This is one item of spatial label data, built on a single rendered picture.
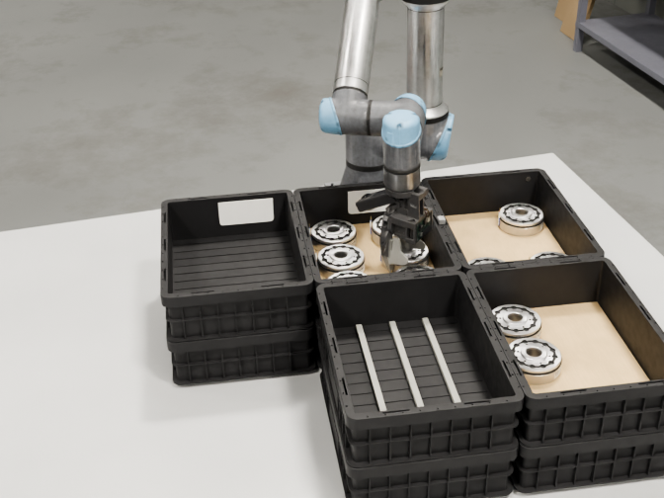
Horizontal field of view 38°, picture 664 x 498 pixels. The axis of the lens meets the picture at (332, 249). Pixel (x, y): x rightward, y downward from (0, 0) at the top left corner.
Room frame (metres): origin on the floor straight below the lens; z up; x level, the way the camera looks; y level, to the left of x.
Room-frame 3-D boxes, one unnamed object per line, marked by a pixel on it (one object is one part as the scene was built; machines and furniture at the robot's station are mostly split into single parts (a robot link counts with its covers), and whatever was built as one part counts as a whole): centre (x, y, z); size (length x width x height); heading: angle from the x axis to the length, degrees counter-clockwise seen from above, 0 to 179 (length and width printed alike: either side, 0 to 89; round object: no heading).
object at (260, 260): (1.74, 0.21, 0.87); 0.40 x 0.30 x 0.11; 8
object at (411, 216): (1.74, -0.16, 0.99); 0.09 x 0.08 x 0.12; 53
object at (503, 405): (1.38, -0.14, 0.92); 0.40 x 0.30 x 0.02; 8
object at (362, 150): (2.18, -0.10, 0.96); 0.13 x 0.12 x 0.14; 79
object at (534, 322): (1.53, -0.36, 0.86); 0.10 x 0.10 x 0.01
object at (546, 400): (1.42, -0.44, 0.92); 0.40 x 0.30 x 0.02; 8
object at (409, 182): (1.75, -0.15, 1.07); 0.08 x 0.08 x 0.05
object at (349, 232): (1.88, 0.00, 0.86); 0.10 x 0.10 x 0.01
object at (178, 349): (1.74, 0.21, 0.76); 0.40 x 0.30 x 0.12; 8
